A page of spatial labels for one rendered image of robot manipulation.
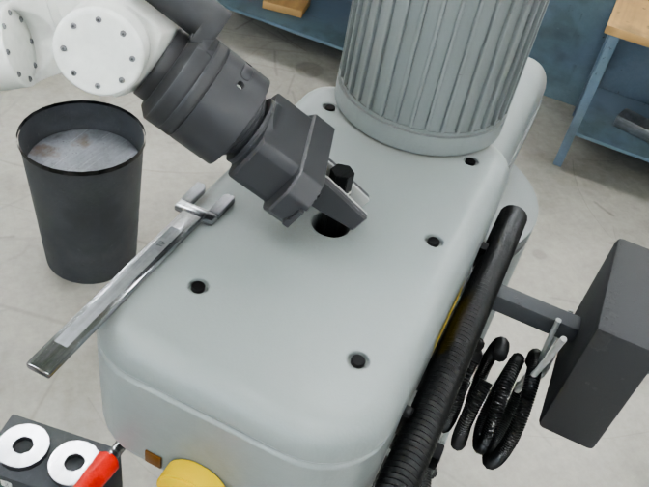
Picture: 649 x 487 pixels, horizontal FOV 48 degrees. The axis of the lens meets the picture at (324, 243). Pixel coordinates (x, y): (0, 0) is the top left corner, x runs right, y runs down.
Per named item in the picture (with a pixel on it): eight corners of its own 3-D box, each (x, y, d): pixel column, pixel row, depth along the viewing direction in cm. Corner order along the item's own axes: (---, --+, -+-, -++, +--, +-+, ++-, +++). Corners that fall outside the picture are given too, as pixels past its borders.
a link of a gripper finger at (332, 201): (349, 229, 68) (296, 190, 65) (372, 210, 66) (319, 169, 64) (347, 240, 66) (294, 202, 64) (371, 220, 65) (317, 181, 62)
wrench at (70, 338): (60, 386, 51) (59, 379, 51) (14, 362, 52) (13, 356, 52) (234, 202, 69) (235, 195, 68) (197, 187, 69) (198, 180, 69)
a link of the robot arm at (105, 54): (158, 161, 57) (27, 71, 53) (178, 112, 67) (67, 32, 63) (246, 50, 53) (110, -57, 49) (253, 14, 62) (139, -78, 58)
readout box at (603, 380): (600, 456, 100) (672, 359, 86) (535, 427, 101) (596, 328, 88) (619, 357, 114) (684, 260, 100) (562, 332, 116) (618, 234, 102)
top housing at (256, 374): (334, 573, 61) (371, 472, 50) (73, 433, 66) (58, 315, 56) (482, 248, 94) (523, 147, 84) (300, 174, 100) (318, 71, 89)
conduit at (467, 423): (487, 498, 111) (533, 420, 97) (389, 450, 115) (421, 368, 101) (515, 410, 124) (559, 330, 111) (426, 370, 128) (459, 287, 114)
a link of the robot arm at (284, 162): (286, 167, 73) (186, 93, 69) (350, 105, 67) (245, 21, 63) (264, 251, 63) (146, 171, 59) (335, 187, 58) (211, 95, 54)
